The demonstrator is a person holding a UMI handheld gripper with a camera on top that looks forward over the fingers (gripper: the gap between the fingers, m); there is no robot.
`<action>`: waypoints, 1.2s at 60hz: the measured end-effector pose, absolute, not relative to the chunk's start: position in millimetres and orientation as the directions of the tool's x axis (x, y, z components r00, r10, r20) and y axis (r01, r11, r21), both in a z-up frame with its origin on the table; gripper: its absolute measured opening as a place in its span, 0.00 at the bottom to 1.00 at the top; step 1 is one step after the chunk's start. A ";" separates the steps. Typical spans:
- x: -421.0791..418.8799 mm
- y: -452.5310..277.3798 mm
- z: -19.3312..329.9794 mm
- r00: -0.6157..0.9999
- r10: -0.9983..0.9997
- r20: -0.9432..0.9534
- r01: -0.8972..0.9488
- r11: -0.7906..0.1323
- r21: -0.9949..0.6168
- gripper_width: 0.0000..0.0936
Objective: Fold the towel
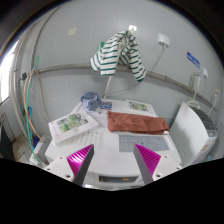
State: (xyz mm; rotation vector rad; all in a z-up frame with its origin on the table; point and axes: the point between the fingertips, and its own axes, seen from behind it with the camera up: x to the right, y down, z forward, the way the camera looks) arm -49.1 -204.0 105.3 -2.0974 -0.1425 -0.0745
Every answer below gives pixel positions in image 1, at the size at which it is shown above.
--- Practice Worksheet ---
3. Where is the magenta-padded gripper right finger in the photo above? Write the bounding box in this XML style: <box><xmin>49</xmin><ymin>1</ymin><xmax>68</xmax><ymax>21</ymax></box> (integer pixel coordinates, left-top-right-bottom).
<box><xmin>133</xmin><ymin>143</ymin><xmax>183</xmax><ymax>186</ymax></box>

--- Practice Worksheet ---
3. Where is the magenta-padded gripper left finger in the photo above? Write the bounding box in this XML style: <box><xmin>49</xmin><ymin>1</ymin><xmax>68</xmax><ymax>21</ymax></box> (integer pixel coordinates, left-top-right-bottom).
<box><xmin>44</xmin><ymin>143</ymin><xmax>95</xmax><ymax>187</ymax></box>

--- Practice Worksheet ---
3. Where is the brown towel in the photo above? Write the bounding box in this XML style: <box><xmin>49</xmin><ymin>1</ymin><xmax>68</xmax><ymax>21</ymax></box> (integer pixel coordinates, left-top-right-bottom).
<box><xmin>107</xmin><ymin>110</ymin><xmax>171</xmax><ymax>136</ymax></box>

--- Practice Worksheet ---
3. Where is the white front-loading washing machine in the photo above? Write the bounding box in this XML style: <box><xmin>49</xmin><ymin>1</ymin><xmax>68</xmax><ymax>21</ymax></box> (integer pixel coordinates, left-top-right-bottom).
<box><xmin>44</xmin><ymin>98</ymin><xmax>183</xmax><ymax>191</ymax></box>

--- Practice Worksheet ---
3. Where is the large booklet with green picture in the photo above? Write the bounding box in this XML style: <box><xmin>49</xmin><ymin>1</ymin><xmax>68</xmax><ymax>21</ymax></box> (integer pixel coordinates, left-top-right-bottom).
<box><xmin>48</xmin><ymin>110</ymin><xmax>100</xmax><ymax>145</ymax></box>

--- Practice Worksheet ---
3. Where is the white top-loading washing machine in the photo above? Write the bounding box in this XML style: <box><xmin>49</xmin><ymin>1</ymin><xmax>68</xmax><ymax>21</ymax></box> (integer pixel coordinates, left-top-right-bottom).
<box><xmin>168</xmin><ymin>101</ymin><xmax>219</xmax><ymax>168</ymax></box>

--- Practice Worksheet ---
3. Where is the flat booklet with green picture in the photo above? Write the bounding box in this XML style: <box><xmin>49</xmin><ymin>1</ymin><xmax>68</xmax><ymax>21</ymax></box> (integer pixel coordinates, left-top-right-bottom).
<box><xmin>124</xmin><ymin>98</ymin><xmax>157</xmax><ymax>117</ymax></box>

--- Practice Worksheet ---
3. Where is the blue-grey crumpled cloth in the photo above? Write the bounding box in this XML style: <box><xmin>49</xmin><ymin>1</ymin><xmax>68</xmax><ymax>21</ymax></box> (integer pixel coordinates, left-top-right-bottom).
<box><xmin>80</xmin><ymin>91</ymin><xmax>103</xmax><ymax>112</ymax></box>

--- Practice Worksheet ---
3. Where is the leaflet with blue-red print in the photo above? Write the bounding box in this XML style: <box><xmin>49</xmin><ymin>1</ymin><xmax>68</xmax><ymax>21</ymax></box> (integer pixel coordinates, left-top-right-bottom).
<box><xmin>99</xmin><ymin>100</ymin><xmax>114</xmax><ymax>113</ymax></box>

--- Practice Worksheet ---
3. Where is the green-white striped shirt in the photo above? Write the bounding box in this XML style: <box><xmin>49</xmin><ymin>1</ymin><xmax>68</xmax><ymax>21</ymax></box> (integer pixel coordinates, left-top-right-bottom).
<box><xmin>89</xmin><ymin>30</ymin><xmax>148</xmax><ymax>83</ymax></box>

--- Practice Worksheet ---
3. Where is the white coiled inlet hose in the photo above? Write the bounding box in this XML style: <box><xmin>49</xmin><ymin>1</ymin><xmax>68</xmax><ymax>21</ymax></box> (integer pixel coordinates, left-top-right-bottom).
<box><xmin>185</xmin><ymin>73</ymin><xmax>203</xmax><ymax>110</ymax></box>

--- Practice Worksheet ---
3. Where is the green hose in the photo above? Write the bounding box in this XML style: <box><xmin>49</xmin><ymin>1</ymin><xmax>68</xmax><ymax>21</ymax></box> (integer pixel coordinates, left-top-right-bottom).
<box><xmin>24</xmin><ymin>56</ymin><xmax>40</xmax><ymax>164</ymax></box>

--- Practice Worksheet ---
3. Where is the grey wall pipe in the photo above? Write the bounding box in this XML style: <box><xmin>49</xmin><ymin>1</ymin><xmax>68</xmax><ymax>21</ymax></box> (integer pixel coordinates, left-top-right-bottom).
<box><xmin>33</xmin><ymin>63</ymin><xmax>218</xmax><ymax>111</ymax></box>

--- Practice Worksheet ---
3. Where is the white power cable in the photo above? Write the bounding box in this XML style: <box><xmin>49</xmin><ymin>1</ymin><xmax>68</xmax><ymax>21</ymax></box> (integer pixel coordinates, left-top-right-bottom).
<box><xmin>109</xmin><ymin>44</ymin><xmax>167</xmax><ymax>98</ymax></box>

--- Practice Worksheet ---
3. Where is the blue wall sign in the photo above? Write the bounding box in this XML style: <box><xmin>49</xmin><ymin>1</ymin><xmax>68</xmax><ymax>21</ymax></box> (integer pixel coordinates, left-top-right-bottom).
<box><xmin>186</xmin><ymin>51</ymin><xmax>201</xmax><ymax>69</ymax></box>

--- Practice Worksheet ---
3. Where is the white wall socket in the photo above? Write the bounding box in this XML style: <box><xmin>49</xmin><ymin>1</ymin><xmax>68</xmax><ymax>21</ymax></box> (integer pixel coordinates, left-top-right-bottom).
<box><xmin>157</xmin><ymin>32</ymin><xmax>171</xmax><ymax>48</ymax></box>

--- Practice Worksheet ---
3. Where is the green and white wall hook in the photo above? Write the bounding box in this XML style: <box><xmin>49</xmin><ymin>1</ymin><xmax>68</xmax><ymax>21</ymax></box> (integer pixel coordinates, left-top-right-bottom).
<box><xmin>128</xmin><ymin>24</ymin><xmax>138</xmax><ymax>35</ymax></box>

